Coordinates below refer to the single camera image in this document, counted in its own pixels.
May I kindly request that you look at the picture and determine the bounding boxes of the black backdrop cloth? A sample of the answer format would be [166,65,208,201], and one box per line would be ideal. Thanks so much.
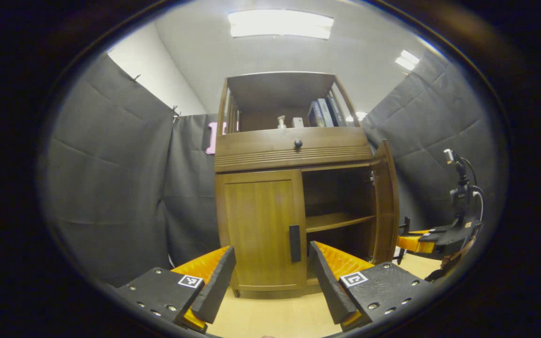
[45,52,496,287]

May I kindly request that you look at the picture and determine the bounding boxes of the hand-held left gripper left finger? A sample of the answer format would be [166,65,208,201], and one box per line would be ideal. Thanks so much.
[116,245,237,335]

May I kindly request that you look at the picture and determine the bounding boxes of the wooden shoe cabinet door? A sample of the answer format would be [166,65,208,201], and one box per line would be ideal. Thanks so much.
[215,170,308,292]
[371,139,400,265]

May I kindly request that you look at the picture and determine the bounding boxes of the wooden cabinet shelf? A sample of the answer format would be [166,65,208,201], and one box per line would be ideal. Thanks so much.
[306,212,376,233]

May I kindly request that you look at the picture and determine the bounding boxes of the wooden drawer with black knob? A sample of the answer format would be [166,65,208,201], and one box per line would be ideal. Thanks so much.
[214,127,374,173]

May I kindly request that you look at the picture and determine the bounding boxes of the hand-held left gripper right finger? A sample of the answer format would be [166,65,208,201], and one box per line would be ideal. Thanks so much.
[309,241,433,333]

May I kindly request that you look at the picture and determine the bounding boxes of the wooden double-door shoe cabinet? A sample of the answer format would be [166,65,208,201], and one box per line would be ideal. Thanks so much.
[214,71,400,300]

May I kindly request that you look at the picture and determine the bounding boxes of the large ceiling light panel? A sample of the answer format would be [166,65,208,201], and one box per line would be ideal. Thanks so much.
[228,9,334,39]

